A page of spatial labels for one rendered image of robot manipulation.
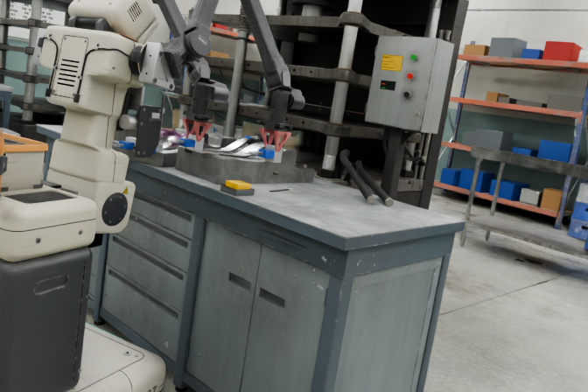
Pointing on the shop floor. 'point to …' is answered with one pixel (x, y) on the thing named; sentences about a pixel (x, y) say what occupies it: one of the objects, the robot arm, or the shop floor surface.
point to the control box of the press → (406, 94)
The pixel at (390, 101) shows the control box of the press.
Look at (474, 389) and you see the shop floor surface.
